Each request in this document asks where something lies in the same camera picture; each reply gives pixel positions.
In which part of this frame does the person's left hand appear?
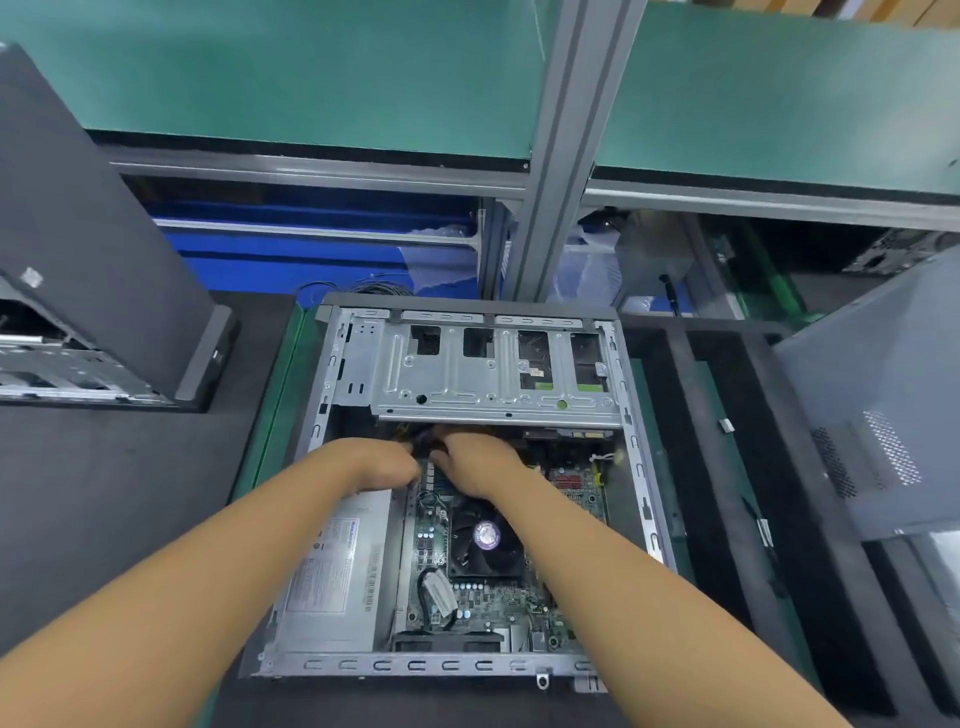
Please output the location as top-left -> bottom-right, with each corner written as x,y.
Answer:
333,435 -> 423,494

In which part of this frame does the person's right hand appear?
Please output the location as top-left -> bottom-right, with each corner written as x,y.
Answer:
432,430 -> 536,506

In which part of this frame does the black CPU fan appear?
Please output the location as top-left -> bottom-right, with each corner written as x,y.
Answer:
450,502 -> 524,581

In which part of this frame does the dark grey computer case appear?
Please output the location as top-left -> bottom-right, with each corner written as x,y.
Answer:
240,295 -> 680,695

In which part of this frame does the green motherboard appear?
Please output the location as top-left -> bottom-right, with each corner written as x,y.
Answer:
393,432 -> 617,656

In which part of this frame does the silver computer case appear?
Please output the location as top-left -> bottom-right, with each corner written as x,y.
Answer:
0,42 -> 237,410

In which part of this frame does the grey case side panel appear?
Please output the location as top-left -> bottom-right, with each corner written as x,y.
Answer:
772,247 -> 960,542

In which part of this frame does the distant computer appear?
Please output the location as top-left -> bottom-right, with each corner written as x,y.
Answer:
847,228 -> 960,275

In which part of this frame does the person's right forearm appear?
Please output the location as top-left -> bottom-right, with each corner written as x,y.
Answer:
492,468 -> 851,728

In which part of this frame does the person's left forearm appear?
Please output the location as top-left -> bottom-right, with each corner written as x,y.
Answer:
0,447 -> 395,728

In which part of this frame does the silver power supply unit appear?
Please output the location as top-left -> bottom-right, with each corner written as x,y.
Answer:
277,487 -> 399,656

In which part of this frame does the clear plastic bag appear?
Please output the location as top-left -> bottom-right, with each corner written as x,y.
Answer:
547,225 -> 662,314

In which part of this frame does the blue plastic crate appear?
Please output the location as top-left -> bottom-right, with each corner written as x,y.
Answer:
142,195 -> 489,297

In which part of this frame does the black divided foam tray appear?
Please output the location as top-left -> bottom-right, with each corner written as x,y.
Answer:
622,315 -> 960,722

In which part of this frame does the long green workbench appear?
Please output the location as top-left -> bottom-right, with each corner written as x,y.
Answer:
0,0 -> 960,230

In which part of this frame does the thick aluminium frame post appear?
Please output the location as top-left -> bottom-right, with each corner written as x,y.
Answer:
502,0 -> 650,302

